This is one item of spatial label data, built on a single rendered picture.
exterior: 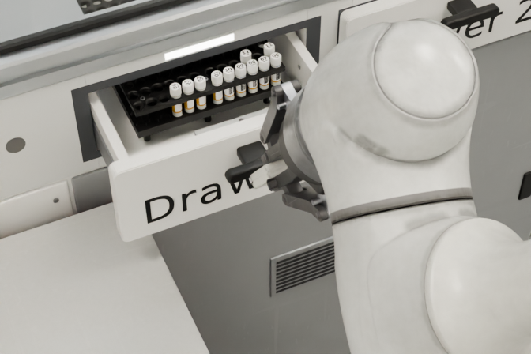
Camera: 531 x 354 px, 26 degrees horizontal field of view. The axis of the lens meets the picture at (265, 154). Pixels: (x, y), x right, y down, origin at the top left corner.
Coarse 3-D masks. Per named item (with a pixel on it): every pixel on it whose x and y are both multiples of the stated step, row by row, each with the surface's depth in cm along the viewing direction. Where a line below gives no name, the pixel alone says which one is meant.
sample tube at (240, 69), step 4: (240, 64) 126; (236, 68) 126; (240, 68) 126; (244, 68) 126; (236, 72) 126; (240, 72) 126; (244, 72) 126; (236, 76) 126; (240, 76) 126; (244, 76) 126; (244, 84) 127; (236, 88) 128; (240, 88) 128; (244, 88) 128; (236, 92) 129; (240, 92) 128; (244, 92) 128; (240, 96) 129
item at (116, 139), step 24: (288, 48) 133; (288, 72) 135; (312, 72) 128; (96, 96) 125; (96, 120) 124; (120, 120) 131; (216, 120) 131; (96, 144) 128; (120, 144) 121; (144, 144) 128
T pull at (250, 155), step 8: (248, 144) 118; (256, 144) 118; (240, 152) 118; (248, 152) 117; (256, 152) 117; (264, 152) 117; (240, 160) 118; (248, 160) 117; (256, 160) 116; (232, 168) 116; (240, 168) 116; (248, 168) 116; (256, 168) 116; (232, 176) 115; (240, 176) 116; (248, 176) 116
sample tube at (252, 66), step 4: (252, 60) 127; (248, 64) 126; (252, 64) 126; (256, 64) 126; (248, 68) 126; (252, 68) 126; (256, 68) 126; (248, 72) 127; (252, 72) 127; (256, 72) 127; (256, 80) 128; (248, 84) 128; (252, 84) 128; (256, 84) 128; (248, 88) 129; (252, 88) 128; (256, 88) 129; (252, 92) 129
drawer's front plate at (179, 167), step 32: (224, 128) 117; (256, 128) 117; (128, 160) 114; (160, 160) 115; (192, 160) 117; (224, 160) 119; (128, 192) 116; (160, 192) 118; (224, 192) 122; (256, 192) 125; (128, 224) 119; (160, 224) 122
